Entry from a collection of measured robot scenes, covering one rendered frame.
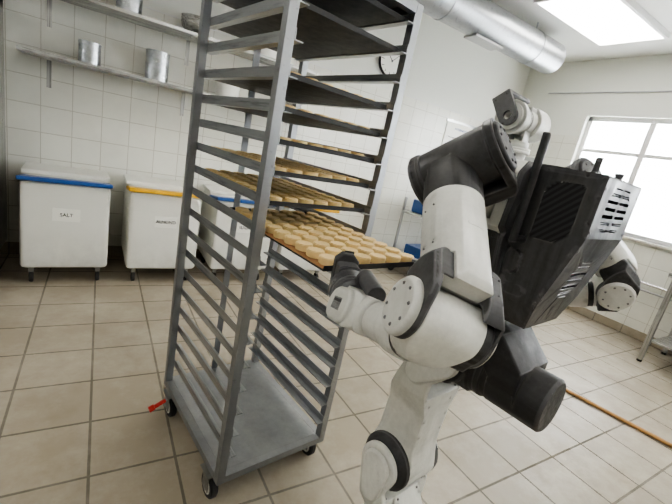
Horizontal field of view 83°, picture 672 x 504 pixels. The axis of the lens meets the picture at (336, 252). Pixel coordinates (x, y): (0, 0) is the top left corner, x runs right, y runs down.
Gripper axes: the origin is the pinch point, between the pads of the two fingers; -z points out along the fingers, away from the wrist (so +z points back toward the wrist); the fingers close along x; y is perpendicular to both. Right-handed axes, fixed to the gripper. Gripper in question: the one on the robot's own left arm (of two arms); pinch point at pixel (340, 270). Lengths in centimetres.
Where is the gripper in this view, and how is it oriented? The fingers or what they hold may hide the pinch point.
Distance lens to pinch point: 94.6
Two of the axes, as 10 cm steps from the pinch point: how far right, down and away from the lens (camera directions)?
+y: -9.7, -1.5, -2.0
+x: 2.0, -9.4, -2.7
